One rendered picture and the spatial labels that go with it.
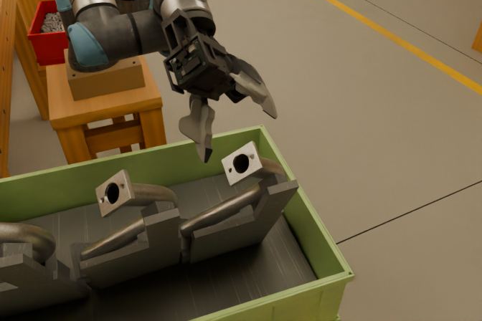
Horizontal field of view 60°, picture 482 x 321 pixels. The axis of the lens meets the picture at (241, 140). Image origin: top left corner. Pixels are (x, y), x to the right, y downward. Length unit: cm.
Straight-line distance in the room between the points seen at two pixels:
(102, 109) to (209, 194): 47
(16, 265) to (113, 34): 39
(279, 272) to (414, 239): 131
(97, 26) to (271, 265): 54
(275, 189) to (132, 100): 79
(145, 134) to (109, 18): 65
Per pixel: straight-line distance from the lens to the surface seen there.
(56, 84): 143
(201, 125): 61
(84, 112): 127
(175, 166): 96
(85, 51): 75
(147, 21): 76
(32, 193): 97
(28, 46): 259
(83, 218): 97
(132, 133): 136
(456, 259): 209
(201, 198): 95
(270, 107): 55
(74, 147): 135
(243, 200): 70
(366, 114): 272
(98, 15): 77
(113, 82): 131
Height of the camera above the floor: 155
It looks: 40 degrees down
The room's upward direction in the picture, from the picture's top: straight up
